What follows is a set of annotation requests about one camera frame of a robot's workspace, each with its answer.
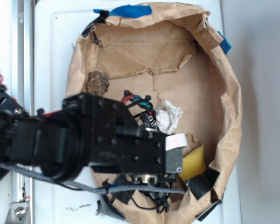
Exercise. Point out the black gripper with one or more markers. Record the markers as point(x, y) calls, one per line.
point(114, 143)

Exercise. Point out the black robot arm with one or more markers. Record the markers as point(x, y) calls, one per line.
point(50, 142)

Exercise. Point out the crumpled white paper ball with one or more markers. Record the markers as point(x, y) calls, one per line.
point(167, 117)

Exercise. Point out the brown dirt clump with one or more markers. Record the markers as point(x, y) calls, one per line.
point(97, 83)

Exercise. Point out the yellow sponge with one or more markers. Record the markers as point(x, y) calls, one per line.
point(193, 164)

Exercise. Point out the brown paper bag tray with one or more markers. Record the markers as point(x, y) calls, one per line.
point(175, 56)

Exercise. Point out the blue tape piece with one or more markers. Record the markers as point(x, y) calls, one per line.
point(127, 11)

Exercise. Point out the aluminium rail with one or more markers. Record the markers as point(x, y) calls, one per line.
point(22, 89)

